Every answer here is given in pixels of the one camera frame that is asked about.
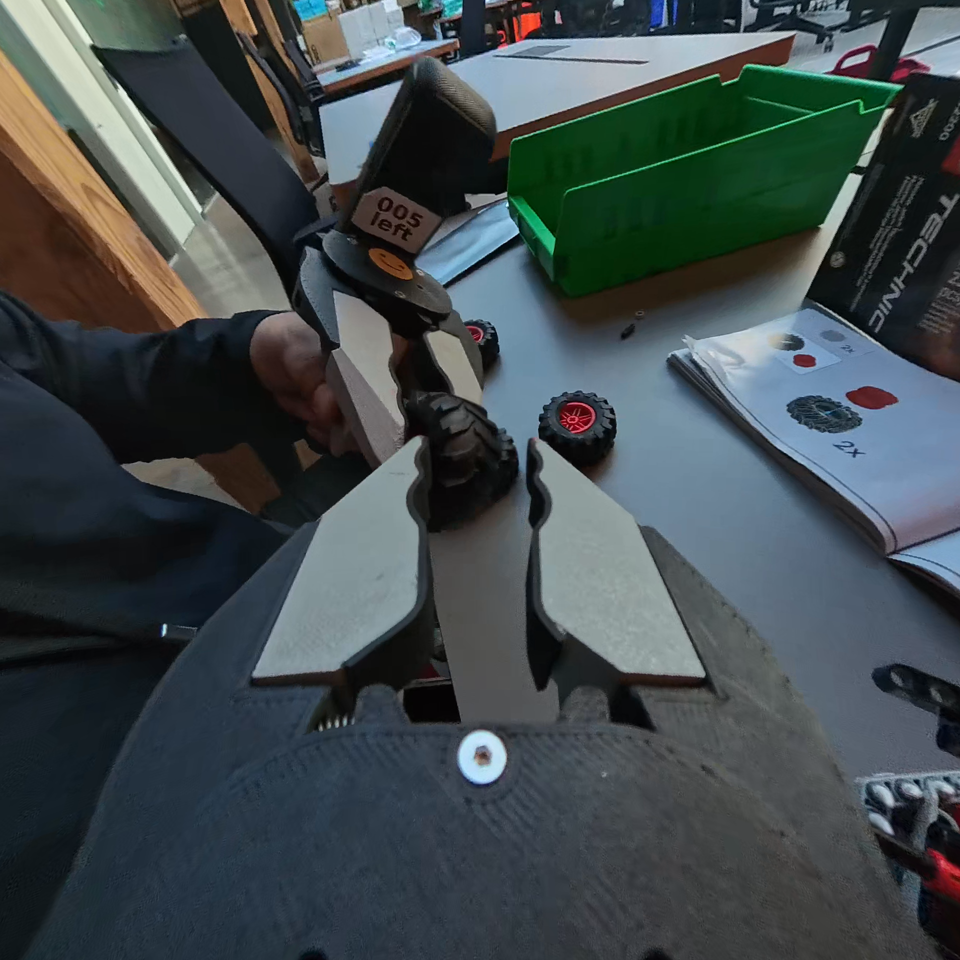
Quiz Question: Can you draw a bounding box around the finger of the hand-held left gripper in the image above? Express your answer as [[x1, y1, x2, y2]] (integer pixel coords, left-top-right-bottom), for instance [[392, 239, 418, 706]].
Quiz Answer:
[[420, 327, 487, 412], [325, 289, 410, 470]]

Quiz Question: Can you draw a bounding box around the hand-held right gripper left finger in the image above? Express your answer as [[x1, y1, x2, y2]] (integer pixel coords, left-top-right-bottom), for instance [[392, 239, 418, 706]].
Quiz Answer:
[[251, 436, 438, 691]]

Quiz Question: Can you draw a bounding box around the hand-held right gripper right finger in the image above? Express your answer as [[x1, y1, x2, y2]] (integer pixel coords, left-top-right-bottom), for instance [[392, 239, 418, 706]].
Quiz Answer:
[[525, 438, 708, 691]]

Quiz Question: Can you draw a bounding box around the black toy tire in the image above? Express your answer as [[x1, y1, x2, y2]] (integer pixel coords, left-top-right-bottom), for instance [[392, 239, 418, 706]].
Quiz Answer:
[[462, 318, 501, 370], [405, 391, 520, 532]]

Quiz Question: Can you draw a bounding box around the instruction booklet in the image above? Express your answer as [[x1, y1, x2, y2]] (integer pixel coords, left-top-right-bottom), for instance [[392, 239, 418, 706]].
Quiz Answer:
[[667, 303, 960, 601]]

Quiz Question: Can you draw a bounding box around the person's left forearm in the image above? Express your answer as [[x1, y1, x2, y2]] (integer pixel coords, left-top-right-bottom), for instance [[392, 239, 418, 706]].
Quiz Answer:
[[0, 292, 290, 481]]

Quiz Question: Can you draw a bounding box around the black toy set box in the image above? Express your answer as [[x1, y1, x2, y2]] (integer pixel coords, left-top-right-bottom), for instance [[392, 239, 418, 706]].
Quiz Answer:
[[806, 71, 960, 380]]

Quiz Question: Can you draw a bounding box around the person's left hand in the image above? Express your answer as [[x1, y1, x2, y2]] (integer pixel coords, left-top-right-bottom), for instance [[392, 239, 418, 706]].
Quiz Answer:
[[249, 309, 355, 453]]

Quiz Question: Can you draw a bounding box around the grey table with brown edge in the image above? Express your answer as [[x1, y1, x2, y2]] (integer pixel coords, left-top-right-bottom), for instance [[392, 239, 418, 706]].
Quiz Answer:
[[318, 31, 798, 204], [311, 39, 460, 95]]

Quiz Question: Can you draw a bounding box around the dark flat plastic bag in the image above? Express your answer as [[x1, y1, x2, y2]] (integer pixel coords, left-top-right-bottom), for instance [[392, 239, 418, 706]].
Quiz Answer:
[[416, 196, 520, 288]]

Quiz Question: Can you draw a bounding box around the black toy wheel red rim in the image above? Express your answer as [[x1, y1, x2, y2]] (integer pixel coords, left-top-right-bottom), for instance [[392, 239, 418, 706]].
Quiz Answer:
[[537, 390, 618, 466]]

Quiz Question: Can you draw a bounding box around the cardboard box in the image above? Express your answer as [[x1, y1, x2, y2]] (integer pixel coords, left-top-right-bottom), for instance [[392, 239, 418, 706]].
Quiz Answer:
[[300, 11, 354, 65]]

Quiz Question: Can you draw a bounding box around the green plastic bin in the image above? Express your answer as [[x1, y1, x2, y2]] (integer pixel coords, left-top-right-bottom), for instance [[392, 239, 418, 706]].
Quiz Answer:
[[507, 63, 903, 299]]

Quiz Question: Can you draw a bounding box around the person's torso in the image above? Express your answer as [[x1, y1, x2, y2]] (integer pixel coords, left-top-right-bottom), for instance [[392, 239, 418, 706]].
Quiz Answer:
[[0, 360, 316, 960]]

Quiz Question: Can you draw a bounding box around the toy truck model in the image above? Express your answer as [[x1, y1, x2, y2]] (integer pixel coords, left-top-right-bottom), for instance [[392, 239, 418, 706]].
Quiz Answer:
[[858, 663, 960, 939]]

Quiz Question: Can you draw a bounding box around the red plastic crate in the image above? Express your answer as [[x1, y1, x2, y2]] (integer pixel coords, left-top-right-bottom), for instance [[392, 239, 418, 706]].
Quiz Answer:
[[828, 43, 931, 84]]

